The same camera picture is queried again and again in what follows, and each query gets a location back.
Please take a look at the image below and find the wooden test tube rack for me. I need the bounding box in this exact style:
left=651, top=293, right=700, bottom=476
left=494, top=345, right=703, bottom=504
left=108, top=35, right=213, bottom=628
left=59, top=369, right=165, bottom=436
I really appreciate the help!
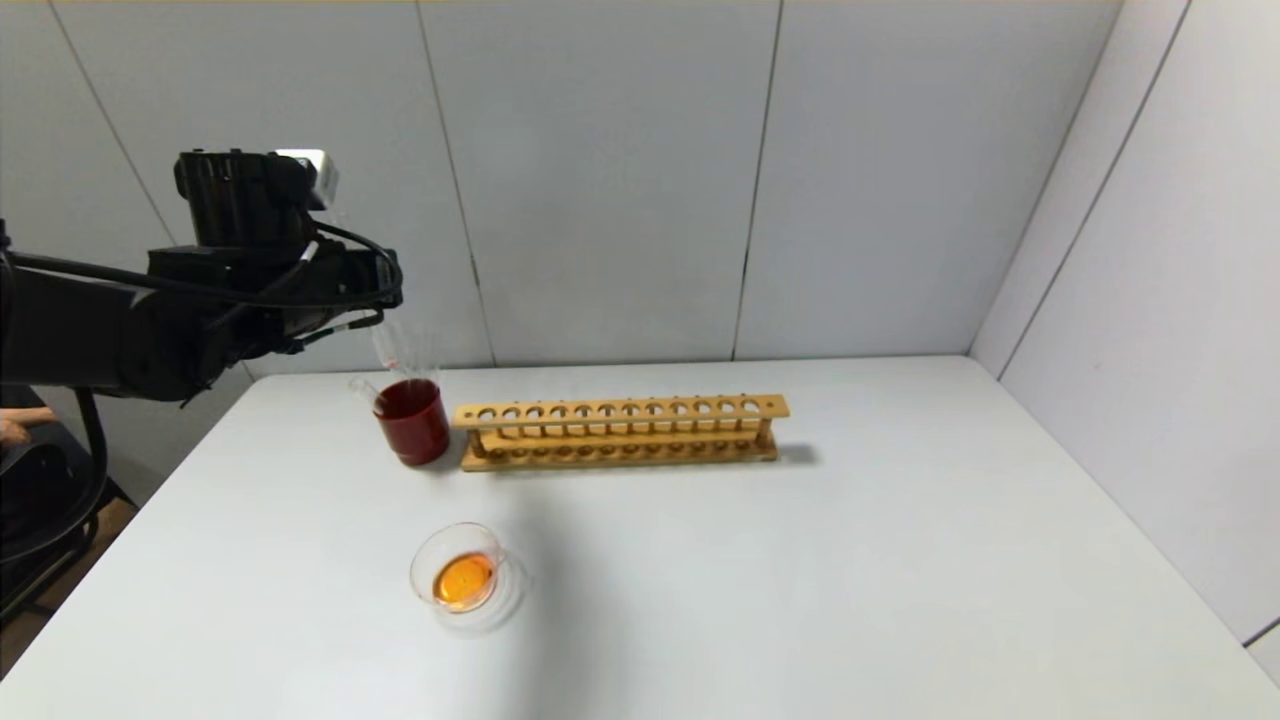
left=452, top=394, right=791, bottom=473

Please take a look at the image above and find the dark red cup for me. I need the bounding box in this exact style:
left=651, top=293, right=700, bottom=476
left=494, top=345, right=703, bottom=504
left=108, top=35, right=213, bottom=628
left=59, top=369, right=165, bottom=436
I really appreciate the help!
left=373, top=379, right=453, bottom=468

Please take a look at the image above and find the clear glass beaker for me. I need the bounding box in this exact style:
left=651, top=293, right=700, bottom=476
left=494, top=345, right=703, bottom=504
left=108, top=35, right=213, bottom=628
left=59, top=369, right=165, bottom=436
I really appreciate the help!
left=410, top=521, right=525, bottom=633

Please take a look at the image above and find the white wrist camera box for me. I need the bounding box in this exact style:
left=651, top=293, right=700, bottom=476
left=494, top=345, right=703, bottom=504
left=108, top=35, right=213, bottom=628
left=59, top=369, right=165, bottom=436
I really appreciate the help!
left=272, top=148, right=340, bottom=213

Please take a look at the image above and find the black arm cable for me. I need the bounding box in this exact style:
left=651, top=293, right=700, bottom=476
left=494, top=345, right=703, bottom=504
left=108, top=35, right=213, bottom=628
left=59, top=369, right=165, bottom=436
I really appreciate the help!
left=0, top=222, right=405, bottom=346

